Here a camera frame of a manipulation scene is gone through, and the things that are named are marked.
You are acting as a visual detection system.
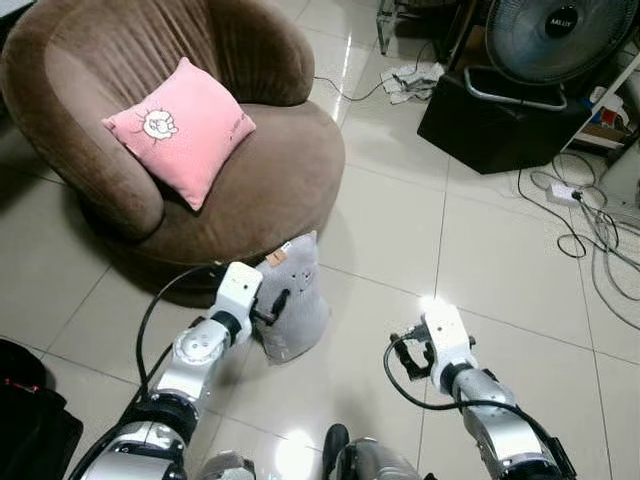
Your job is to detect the grey plush pillow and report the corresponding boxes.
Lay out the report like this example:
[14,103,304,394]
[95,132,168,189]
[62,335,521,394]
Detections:
[255,232,332,364]

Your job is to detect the brown round sofa chair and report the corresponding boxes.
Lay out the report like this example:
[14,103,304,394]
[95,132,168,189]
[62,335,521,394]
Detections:
[0,0,347,268]

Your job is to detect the pink pillow with pig print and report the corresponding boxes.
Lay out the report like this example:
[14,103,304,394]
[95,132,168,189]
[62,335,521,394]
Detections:
[102,57,257,211]

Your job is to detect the grey floor fan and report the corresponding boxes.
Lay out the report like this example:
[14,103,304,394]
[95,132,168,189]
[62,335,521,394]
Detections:
[462,0,640,113]

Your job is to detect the robot right leg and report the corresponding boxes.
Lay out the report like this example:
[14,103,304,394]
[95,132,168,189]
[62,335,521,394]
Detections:
[321,424,422,480]

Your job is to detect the robot leg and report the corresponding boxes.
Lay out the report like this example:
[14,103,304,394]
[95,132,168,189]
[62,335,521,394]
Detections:
[321,424,422,480]
[196,450,257,480]

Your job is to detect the robot left leg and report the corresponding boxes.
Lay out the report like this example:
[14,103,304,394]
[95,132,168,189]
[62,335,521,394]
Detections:
[196,450,257,480]

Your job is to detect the white power strip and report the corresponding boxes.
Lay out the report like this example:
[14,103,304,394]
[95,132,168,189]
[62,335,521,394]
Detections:
[547,182,584,207]

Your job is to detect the black box cabinet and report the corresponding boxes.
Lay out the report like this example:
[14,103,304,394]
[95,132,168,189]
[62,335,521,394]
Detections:
[417,65,603,177]

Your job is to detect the white crumpled cloth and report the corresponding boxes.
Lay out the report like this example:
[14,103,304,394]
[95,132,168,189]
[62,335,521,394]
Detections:
[380,62,447,105]

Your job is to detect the black bag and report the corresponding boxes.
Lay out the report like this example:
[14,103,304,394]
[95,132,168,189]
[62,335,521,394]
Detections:
[0,339,84,480]

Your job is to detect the white shelf unit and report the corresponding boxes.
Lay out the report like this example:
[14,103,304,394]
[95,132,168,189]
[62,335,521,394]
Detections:
[570,50,640,153]

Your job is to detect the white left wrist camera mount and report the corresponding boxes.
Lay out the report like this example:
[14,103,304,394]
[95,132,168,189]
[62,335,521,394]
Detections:
[214,262,264,331]

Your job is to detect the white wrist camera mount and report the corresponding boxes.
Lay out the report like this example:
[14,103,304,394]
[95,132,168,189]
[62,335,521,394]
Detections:
[214,262,264,331]
[422,304,477,372]

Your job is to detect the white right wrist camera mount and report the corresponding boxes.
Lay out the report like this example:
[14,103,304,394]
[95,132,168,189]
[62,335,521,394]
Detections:
[422,304,477,372]

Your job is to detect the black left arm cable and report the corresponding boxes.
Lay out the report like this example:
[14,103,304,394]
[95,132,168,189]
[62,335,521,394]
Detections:
[134,263,227,403]

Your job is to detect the black floor cable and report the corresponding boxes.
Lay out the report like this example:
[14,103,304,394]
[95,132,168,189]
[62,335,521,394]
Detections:
[516,150,603,260]

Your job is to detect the thin dark floor cable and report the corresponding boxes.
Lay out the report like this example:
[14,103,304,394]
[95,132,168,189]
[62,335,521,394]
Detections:
[312,74,399,104]

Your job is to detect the grey floor cable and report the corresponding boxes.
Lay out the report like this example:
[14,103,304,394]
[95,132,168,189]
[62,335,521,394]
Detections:
[575,198,640,332]

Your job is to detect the glass table frame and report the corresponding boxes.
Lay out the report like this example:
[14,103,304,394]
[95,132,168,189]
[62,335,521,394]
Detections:
[374,0,473,58]

